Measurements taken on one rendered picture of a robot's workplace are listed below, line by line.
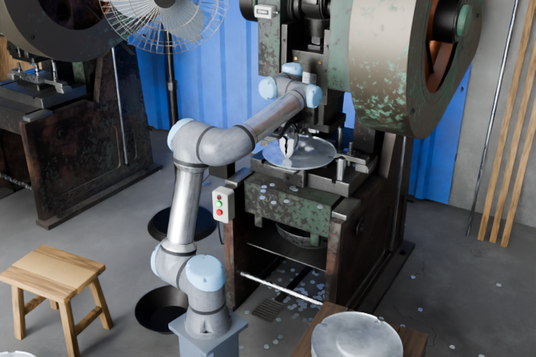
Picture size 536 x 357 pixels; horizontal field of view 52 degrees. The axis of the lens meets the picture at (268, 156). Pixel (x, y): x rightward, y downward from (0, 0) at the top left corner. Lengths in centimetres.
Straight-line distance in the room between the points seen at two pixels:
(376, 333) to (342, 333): 11
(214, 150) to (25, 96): 187
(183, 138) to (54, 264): 100
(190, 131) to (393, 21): 66
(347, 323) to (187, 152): 80
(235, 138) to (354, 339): 77
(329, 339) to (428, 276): 109
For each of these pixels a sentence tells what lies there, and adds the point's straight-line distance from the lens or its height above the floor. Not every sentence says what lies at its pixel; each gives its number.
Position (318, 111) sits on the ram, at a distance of 214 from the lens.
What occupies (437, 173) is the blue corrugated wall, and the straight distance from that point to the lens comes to 343.
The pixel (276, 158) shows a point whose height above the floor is 78.
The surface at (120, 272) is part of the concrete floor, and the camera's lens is 290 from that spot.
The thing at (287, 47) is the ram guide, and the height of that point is 118.
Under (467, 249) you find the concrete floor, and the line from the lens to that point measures 316.
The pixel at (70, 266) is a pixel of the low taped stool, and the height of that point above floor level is 33.
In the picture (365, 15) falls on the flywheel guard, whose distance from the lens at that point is 163.
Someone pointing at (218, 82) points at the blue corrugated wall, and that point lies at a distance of 389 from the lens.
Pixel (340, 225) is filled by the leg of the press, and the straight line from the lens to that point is 204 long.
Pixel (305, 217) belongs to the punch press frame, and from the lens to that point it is 217.
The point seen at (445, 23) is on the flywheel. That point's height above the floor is 133.
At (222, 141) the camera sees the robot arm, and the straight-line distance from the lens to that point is 159.
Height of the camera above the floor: 171
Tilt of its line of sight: 26 degrees down
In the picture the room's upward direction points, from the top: straight up
